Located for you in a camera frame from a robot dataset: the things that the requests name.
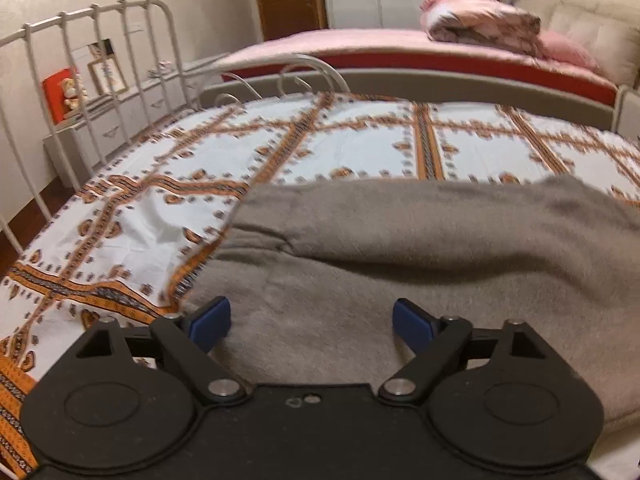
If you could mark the white metal bed frame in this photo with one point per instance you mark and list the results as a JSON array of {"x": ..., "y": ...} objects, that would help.
[{"x": 28, "y": 26}]

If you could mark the red teddy bear box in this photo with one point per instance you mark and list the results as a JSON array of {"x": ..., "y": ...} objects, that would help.
[{"x": 52, "y": 92}]

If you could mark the white orange patterned bedsheet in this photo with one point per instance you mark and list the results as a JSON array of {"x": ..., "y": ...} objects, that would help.
[{"x": 150, "y": 210}]

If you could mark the cream cushioned headboard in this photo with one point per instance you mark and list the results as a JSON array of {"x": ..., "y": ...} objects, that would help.
[{"x": 600, "y": 35}]

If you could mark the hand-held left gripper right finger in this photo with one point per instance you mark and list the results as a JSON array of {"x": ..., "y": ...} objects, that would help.
[{"x": 412, "y": 324}]

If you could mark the small photo card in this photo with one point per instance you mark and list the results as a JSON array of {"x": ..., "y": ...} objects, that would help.
[{"x": 102, "y": 49}]

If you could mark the white dresser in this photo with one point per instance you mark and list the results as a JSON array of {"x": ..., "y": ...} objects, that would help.
[{"x": 107, "y": 132}]

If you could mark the folded pink quilt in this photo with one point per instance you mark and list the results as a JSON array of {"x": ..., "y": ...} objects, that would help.
[{"x": 475, "y": 20}]

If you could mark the grey fleece pants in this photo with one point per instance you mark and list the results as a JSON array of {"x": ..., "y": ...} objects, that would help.
[{"x": 400, "y": 250}]

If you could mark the grey padded bed rail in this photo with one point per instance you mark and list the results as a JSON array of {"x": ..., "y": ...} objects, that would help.
[{"x": 400, "y": 85}]

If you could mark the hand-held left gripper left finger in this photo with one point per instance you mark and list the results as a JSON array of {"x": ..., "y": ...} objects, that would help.
[{"x": 212, "y": 319}]

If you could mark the framed picture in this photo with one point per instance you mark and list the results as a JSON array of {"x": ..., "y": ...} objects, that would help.
[{"x": 107, "y": 76}]

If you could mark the pink pillow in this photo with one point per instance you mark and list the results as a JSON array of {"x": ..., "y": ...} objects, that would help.
[{"x": 565, "y": 47}]

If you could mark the brown wooden door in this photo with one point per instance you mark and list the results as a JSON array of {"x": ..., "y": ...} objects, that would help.
[{"x": 285, "y": 0}]

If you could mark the pink covered bed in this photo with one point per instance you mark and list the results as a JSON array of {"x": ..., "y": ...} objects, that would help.
[{"x": 325, "y": 42}]

